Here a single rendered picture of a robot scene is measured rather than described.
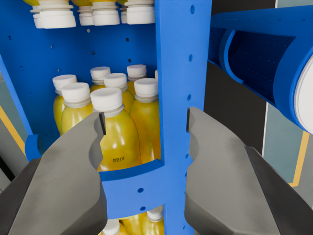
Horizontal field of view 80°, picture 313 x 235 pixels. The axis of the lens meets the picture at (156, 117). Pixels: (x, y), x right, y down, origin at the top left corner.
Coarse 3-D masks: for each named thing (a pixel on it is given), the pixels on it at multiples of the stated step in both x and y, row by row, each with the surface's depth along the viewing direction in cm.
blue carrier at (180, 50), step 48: (0, 0) 25; (192, 0) 17; (0, 48) 24; (48, 48) 33; (96, 48) 39; (144, 48) 40; (192, 48) 19; (48, 96) 35; (192, 96) 21; (48, 144) 35; (144, 192) 22
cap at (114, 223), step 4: (108, 220) 43; (112, 220) 43; (116, 220) 43; (108, 224) 42; (112, 224) 42; (116, 224) 42; (104, 228) 42; (108, 228) 42; (112, 228) 42; (116, 228) 42; (104, 232) 42; (108, 232) 41; (112, 232) 42
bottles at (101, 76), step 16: (32, 0) 26; (80, 0) 30; (96, 0) 26; (112, 0) 26; (80, 16) 32; (96, 16) 27; (112, 16) 27; (64, 80) 31; (96, 80) 37; (112, 80) 31; (128, 96) 33; (128, 224) 46
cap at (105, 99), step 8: (104, 88) 25; (112, 88) 25; (96, 96) 23; (104, 96) 22; (112, 96) 23; (120, 96) 24; (96, 104) 23; (104, 104) 23; (112, 104) 23; (120, 104) 24
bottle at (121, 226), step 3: (120, 225) 44; (120, 228) 44; (123, 228) 45; (102, 231) 43; (117, 231) 43; (120, 231) 44; (123, 231) 45; (126, 231) 46; (102, 234) 44; (105, 234) 43; (114, 234) 42; (117, 234) 43; (120, 234) 44; (123, 234) 44; (126, 234) 45
